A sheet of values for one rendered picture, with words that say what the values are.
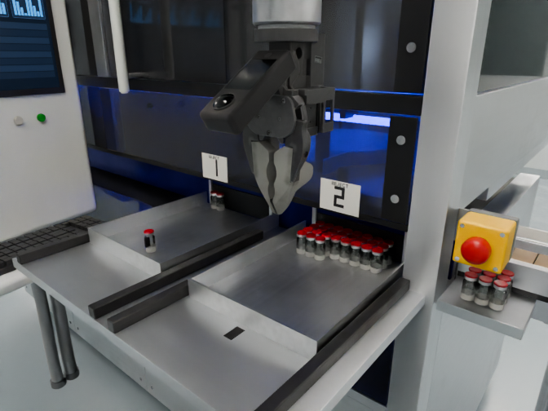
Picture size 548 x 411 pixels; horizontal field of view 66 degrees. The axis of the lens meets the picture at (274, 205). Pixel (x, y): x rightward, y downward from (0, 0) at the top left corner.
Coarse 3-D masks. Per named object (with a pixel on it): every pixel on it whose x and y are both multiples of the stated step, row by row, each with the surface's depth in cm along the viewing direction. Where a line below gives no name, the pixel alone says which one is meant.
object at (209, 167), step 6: (204, 156) 100; (210, 156) 98; (216, 156) 97; (204, 162) 101; (210, 162) 99; (222, 162) 96; (204, 168) 101; (210, 168) 100; (222, 168) 97; (204, 174) 102; (210, 174) 100; (222, 174) 97; (222, 180) 98
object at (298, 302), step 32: (256, 256) 84; (288, 256) 86; (192, 288) 70; (224, 288) 74; (256, 288) 74; (288, 288) 74; (320, 288) 74; (352, 288) 74; (384, 288) 71; (256, 320) 62; (288, 320) 65; (320, 320) 65
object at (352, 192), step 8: (320, 184) 80; (328, 184) 79; (336, 184) 78; (344, 184) 77; (352, 184) 76; (320, 192) 81; (328, 192) 80; (336, 192) 78; (352, 192) 76; (320, 200) 81; (328, 200) 80; (344, 200) 78; (352, 200) 76; (328, 208) 80; (336, 208) 79; (344, 208) 78; (352, 208) 77
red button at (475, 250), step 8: (472, 240) 62; (480, 240) 61; (464, 248) 62; (472, 248) 61; (480, 248) 61; (488, 248) 61; (464, 256) 63; (472, 256) 62; (480, 256) 61; (488, 256) 61
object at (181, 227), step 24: (144, 216) 102; (168, 216) 107; (192, 216) 107; (216, 216) 107; (240, 216) 107; (96, 240) 90; (120, 240) 93; (168, 240) 93; (192, 240) 93; (216, 240) 86; (144, 264) 79; (168, 264) 77
